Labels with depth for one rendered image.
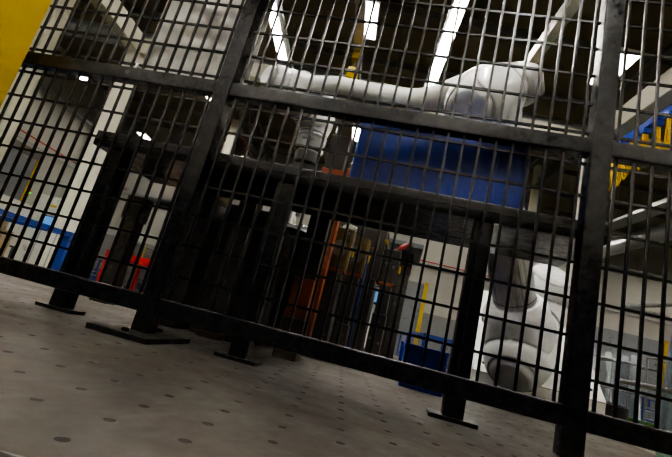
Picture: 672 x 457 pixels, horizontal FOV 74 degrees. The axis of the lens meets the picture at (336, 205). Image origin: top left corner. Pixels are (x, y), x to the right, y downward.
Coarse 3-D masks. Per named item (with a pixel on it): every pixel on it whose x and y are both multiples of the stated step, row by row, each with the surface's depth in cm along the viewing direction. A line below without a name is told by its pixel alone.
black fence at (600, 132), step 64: (192, 0) 88; (256, 0) 84; (320, 0) 84; (384, 0) 83; (640, 0) 76; (64, 64) 86; (128, 64) 86; (512, 64) 75; (640, 64) 72; (448, 128) 72; (512, 128) 71; (0, 192) 81; (64, 192) 79; (192, 192) 75; (384, 192) 72; (576, 192) 68; (0, 256) 76; (384, 256) 69; (512, 256) 66; (576, 256) 65; (192, 320) 69; (256, 320) 68; (448, 320) 65; (512, 320) 64; (576, 320) 61; (640, 320) 62; (448, 384) 61; (576, 384) 59; (576, 448) 57
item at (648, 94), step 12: (96, 0) 450; (108, 0) 461; (120, 12) 484; (108, 24) 489; (120, 24) 489; (132, 24) 510; (444, 24) 366; (132, 48) 528; (144, 48) 534; (288, 48) 450; (252, 72) 524; (636, 96) 420; (648, 96) 400; (660, 96) 382; (648, 108) 401; (660, 108) 397; (528, 120) 503; (624, 120) 431; (624, 132) 446
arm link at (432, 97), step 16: (272, 80) 119; (288, 80) 120; (304, 80) 121; (320, 80) 119; (336, 80) 118; (352, 80) 118; (448, 80) 112; (368, 96) 118; (384, 96) 117; (400, 96) 117; (416, 96) 116; (432, 96) 113
